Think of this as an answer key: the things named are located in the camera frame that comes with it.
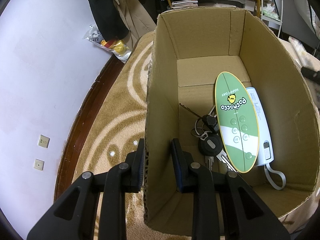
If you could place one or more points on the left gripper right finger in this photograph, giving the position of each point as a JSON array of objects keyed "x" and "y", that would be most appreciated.
[{"x": 223, "y": 203}]

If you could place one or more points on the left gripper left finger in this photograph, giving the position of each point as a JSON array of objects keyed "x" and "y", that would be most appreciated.
[{"x": 94, "y": 196}]

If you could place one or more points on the white flashlight with strap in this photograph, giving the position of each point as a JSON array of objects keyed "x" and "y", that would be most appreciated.
[{"x": 265, "y": 153}]

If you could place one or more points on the black keys bunch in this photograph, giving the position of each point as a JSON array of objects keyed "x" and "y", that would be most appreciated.
[{"x": 206, "y": 129}]

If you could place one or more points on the cardboard box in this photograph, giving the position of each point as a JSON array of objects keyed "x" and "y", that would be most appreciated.
[{"x": 228, "y": 60}]

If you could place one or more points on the white metal cart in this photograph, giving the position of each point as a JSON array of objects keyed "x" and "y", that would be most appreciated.
[{"x": 272, "y": 14}]

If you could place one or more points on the beige patterned rug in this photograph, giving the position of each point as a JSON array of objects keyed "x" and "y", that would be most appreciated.
[{"x": 108, "y": 127}]

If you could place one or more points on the left stack of books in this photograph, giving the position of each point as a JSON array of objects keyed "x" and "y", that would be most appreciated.
[{"x": 184, "y": 4}]

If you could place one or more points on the plastic bag with toys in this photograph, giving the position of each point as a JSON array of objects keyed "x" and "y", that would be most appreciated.
[{"x": 115, "y": 46}]

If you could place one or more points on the beige trench coat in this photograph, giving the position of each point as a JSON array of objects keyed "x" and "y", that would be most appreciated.
[{"x": 136, "y": 19}]

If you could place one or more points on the black hanging coat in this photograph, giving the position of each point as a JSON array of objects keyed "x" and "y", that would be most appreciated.
[{"x": 107, "y": 19}]

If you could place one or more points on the lower wall socket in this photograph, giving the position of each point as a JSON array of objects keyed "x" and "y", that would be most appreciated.
[{"x": 38, "y": 164}]

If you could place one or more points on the wall socket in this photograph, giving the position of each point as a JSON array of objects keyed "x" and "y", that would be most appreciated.
[
  {"x": 43, "y": 141},
  {"x": 38, "y": 164}
]

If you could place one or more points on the upper wall socket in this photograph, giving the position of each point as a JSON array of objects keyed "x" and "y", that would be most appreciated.
[{"x": 43, "y": 141}]

